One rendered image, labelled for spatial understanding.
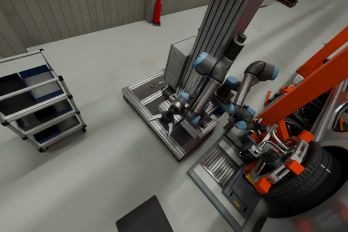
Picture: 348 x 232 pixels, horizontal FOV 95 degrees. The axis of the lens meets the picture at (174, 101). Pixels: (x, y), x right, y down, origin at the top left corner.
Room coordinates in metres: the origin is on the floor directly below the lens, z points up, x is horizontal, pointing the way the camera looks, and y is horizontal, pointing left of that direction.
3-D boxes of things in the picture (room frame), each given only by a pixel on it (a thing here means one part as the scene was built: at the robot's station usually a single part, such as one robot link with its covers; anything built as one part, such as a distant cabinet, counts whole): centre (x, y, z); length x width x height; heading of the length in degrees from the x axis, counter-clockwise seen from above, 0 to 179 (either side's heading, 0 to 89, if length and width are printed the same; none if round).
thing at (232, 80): (1.37, -0.50, 0.98); 0.13 x 0.12 x 0.14; 92
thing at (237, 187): (0.68, -1.21, 0.32); 0.40 x 0.30 x 0.28; 150
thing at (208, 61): (0.97, -0.12, 1.19); 0.15 x 0.12 x 0.55; 75
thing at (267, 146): (0.80, -1.01, 0.85); 0.21 x 0.14 x 0.14; 60
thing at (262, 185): (0.49, -0.91, 0.85); 0.09 x 0.08 x 0.07; 150
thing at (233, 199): (0.65, -1.20, 0.13); 0.50 x 0.36 x 0.10; 150
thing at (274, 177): (0.76, -1.07, 0.85); 0.54 x 0.07 x 0.54; 150
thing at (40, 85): (0.55, 1.20, 0.50); 0.54 x 0.42 x 1.00; 150
